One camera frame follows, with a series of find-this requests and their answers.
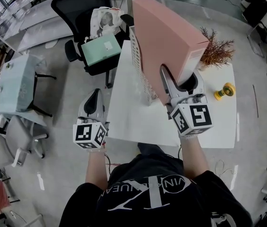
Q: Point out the person's left forearm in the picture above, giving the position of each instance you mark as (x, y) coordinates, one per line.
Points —
(96, 171)

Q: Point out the white printed tote bag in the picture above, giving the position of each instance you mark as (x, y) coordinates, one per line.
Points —
(105, 20)

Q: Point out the white rectangular table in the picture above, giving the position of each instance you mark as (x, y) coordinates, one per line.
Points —
(128, 117)

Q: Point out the person's right forearm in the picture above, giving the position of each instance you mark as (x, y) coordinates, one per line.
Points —
(193, 159)

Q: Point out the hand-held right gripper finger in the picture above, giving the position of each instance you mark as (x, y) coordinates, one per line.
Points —
(169, 86)
(201, 86)

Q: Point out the person's black trouser leg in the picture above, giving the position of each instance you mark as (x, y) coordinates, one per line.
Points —
(151, 151)

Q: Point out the white perforated file holder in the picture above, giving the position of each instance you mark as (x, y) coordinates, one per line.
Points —
(138, 63)

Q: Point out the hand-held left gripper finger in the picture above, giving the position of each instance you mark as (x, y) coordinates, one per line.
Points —
(82, 112)
(101, 110)

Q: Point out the light blue cloth table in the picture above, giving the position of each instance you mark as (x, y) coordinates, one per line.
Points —
(15, 84)

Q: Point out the mint green box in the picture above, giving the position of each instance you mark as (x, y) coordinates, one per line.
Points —
(100, 49)

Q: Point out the black office chair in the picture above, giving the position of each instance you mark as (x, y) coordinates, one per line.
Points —
(79, 6)

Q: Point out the white grey office chair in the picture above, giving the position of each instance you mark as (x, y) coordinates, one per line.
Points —
(3, 145)

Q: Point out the person's black printed shirt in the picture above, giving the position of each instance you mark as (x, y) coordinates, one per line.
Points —
(157, 209)

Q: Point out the yellow handheld fan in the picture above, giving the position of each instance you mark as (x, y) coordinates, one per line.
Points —
(227, 90)

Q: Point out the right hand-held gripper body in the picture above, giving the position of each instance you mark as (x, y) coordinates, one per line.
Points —
(195, 117)

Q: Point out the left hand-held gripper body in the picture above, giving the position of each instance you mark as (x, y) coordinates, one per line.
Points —
(86, 132)

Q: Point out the pink folder box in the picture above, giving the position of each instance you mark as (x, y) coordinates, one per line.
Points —
(162, 39)

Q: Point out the orange potted plant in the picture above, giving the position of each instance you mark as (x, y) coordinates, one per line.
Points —
(217, 51)

